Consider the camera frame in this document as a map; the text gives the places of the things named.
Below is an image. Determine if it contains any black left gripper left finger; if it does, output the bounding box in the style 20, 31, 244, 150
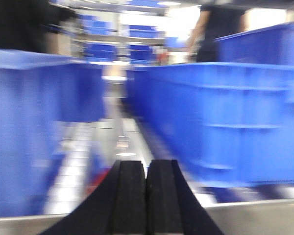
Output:
42, 160, 147, 235

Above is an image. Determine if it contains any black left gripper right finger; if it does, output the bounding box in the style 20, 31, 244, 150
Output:
146, 160, 223, 235

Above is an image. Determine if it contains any light blue plastic bin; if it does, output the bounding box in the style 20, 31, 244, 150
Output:
126, 62, 294, 187

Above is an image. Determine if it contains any background shelving with bins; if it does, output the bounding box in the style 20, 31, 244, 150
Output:
52, 0, 199, 65

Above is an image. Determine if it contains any metal roller track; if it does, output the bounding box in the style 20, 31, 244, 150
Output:
43, 118, 153, 215

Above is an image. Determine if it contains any left blue bin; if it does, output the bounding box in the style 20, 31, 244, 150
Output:
0, 49, 104, 217

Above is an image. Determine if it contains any person in dark clothes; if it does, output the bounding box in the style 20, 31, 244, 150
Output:
187, 4, 247, 63

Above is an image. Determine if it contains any far right blue bin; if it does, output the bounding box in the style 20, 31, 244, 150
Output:
216, 23, 294, 66

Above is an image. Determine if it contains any stainless steel shelf rail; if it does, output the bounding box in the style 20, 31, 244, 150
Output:
0, 198, 294, 235

